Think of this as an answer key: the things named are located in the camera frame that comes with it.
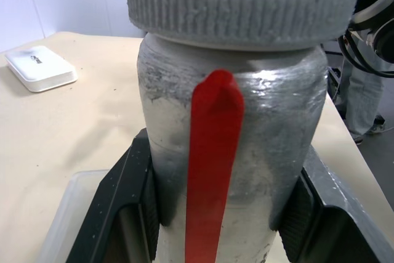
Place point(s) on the gray ribbed jar lid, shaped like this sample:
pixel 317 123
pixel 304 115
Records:
pixel 234 13

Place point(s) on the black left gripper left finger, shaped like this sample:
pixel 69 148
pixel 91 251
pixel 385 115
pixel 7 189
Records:
pixel 123 195

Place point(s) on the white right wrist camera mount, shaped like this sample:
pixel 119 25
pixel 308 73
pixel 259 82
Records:
pixel 374 5

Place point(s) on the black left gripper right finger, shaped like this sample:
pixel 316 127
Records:
pixel 332 213

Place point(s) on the person in gray trousers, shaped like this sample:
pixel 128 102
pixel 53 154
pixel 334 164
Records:
pixel 363 96

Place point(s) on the white flat box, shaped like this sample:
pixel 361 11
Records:
pixel 40 67

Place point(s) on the gray taped jar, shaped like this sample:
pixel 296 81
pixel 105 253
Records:
pixel 172 127

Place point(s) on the translucent plastic box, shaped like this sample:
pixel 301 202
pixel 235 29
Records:
pixel 66 207

